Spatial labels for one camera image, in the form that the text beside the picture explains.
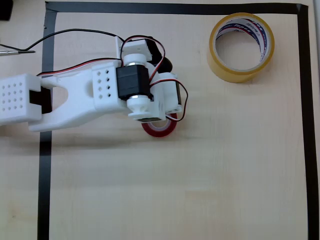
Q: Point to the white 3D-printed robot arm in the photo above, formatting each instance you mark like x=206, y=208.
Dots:
x=80, y=100

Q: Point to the small red tape roll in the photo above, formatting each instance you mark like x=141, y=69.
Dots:
x=160, y=132

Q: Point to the big yellow tape roll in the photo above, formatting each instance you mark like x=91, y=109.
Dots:
x=232, y=75

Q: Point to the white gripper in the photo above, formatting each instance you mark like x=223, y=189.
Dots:
x=173, y=95

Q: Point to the black webcam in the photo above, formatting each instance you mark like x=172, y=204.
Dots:
x=166, y=65

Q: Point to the black box-shaped object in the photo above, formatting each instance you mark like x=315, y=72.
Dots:
x=5, y=10

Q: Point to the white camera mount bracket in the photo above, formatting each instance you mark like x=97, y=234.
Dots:
x=136, y=47

